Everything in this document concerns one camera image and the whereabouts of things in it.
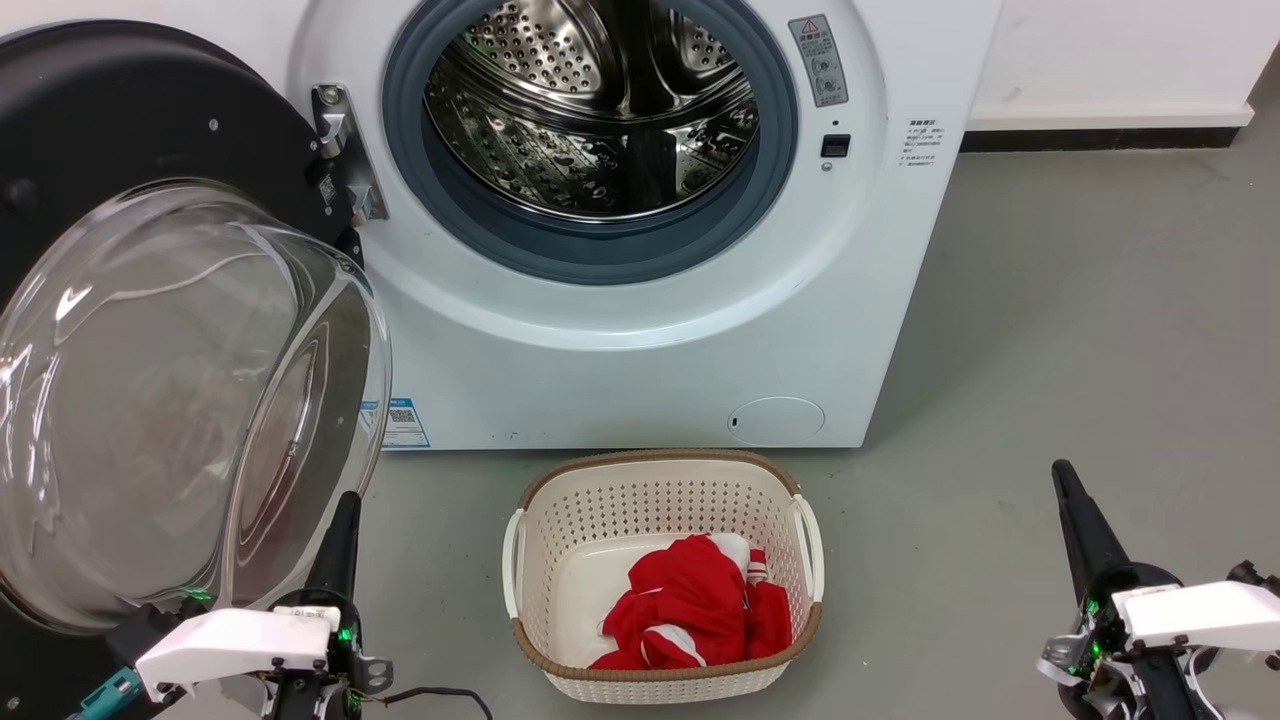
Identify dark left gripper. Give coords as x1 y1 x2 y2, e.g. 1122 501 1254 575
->
262 491 392 720

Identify teal cable connector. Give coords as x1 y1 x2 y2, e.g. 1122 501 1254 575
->
68 667 144 720

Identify round white filter cover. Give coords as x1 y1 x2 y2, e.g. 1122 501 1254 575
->
726 396 828 448

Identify grey warning sticker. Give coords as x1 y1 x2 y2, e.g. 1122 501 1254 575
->
788 14 850 109

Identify cream perforated laundry basket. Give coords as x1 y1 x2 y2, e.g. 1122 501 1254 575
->
501 449 826 705

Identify red and white garment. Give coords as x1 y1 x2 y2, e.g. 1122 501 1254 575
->
588 533 794 671

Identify black round glass washer door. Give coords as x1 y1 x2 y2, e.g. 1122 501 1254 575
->
0 20 394 720

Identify blue energy label sticker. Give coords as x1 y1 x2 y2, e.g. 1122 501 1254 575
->
360 397 432 451

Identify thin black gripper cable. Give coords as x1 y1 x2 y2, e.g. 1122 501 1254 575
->
384 685 495 720

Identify stainless steel washer drum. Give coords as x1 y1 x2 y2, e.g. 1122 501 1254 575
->
424 0 762 224

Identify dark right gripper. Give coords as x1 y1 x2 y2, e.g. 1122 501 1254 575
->
1037 459 1217 720

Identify white front-load washing machine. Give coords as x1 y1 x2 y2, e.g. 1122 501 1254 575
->
180 0 1005 451

